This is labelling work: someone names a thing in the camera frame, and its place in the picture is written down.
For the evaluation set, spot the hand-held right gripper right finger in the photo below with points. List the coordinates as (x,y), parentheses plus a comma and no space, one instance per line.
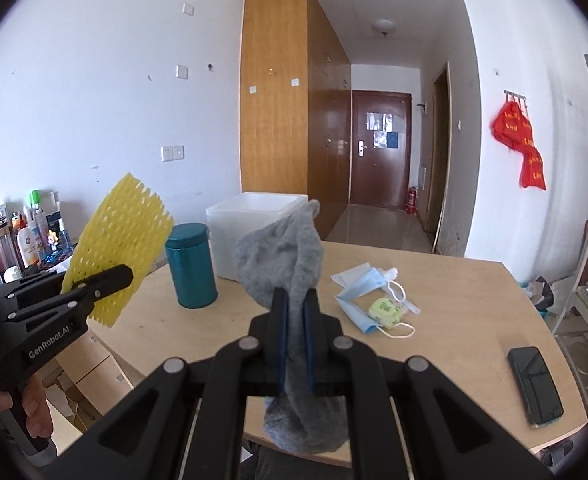
(310,332)

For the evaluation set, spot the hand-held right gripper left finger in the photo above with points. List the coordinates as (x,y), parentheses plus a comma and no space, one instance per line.
(280,332)

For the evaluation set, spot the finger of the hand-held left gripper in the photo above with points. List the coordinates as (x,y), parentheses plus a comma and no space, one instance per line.
(106,277)
(41,277)

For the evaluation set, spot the yellow foam fruit net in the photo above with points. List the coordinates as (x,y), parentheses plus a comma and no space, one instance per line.
(119,225)

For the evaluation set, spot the grey sock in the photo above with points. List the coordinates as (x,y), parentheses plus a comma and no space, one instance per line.
(284,255)

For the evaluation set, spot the white foam box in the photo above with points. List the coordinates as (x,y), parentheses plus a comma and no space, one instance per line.
(224,245)

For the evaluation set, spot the person's left hand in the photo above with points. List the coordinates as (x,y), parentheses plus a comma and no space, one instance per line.
(34,402)

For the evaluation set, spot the cluster of toiletry bottles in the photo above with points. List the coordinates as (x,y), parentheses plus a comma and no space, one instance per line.
(29,240)

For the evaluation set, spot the cardboard box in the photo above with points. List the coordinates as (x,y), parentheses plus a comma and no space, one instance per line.
(84,362)

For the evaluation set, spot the blue face mask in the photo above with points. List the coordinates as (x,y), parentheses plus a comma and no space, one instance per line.
(356,316)
(369,280)

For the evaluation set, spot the small yellow-green pouch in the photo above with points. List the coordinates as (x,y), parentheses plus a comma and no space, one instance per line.
(384,311)

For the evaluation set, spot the red fire extinguisher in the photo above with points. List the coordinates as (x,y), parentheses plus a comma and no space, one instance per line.
(412,201)

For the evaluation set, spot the dark brown entrance door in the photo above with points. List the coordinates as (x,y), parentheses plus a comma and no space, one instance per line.
(394,175)

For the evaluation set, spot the wooden wardrobe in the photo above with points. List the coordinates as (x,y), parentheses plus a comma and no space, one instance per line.
(274,135)

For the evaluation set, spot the white and blue notices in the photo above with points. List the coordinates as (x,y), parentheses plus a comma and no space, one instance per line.
(379,130)

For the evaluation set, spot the brown interior door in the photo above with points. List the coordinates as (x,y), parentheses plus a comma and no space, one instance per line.
(441,160)

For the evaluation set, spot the black smartphone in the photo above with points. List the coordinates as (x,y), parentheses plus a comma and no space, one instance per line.
(534,385)

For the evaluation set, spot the dark bag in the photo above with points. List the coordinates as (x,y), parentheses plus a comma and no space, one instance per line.
(541,292)

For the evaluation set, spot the large red cloth bag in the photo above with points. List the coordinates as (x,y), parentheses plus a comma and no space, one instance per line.
(511,127)

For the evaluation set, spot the round ceiling lamp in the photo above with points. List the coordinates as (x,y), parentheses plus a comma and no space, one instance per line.
(384,25)

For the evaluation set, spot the white double wall socket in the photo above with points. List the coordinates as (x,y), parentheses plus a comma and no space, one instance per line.
(172,152)

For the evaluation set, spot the white wall switch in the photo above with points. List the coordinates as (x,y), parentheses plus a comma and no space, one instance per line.
(182,71)
(189,8)

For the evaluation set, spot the metal wall hook rack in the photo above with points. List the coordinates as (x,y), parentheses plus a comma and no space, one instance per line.
(515,94)

